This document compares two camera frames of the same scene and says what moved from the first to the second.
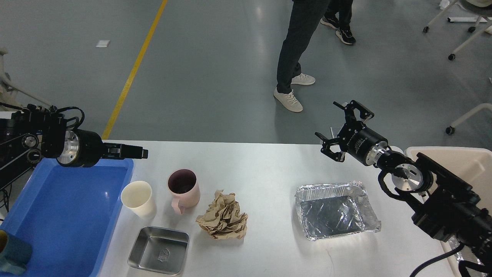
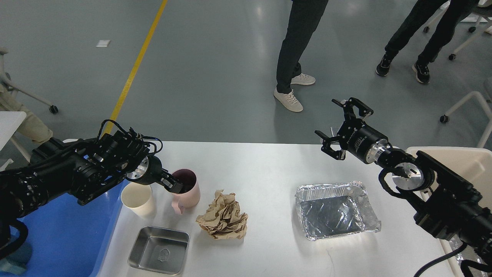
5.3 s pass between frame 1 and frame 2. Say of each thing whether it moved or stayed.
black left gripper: moved
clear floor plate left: stayed
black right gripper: stayed
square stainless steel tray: stayed
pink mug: stayed
